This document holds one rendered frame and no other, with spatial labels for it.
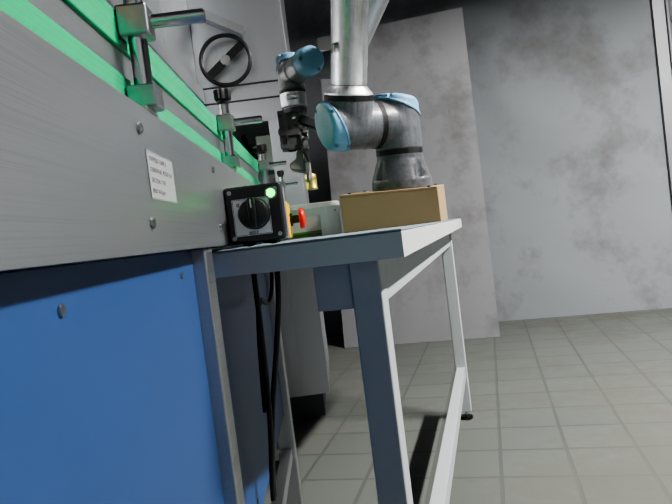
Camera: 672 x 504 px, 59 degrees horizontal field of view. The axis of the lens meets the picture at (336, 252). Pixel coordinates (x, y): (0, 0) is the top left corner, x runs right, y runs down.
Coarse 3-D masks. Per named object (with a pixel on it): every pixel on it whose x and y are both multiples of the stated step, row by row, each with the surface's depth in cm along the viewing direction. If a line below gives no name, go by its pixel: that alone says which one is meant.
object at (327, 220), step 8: (312, 208) 160; (320, 208) 160; (328, 208) 160; (336, 208) 160; (312, 216) 161; (320, 216) 160; (328, 216) 160; (336, 216) 161; (296, 224) 161; (312, 224) 161; (320, 224) 161; (328, 224) 161; (336, 224) 161; (296, 232) 161; (304, 232) 161; (312, 232) 161; (320, 232) 161; (328, 232) 161; (336, 232) 161
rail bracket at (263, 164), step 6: (264, 144) 156; (258, 150) 156; (264, 150) 156; (264, 156) 156; (258, 162) 156; (264, 162) 156; (270, 162) 157; (276, 162) 156; (282, 162) 156; (264, 168) 156; (264, 174) 156; (264, 180) 156
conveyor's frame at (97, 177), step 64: (0, 64) 26; (64, 64) 33; (0, 128) 26; (64, 128) 32; (128, 128) 44; (0, 192) 25; (64, 192) 31; (128, 192) 42; (192, 192) 63; (0, 256) 24; (64, 256) 30; (128, 256) 41
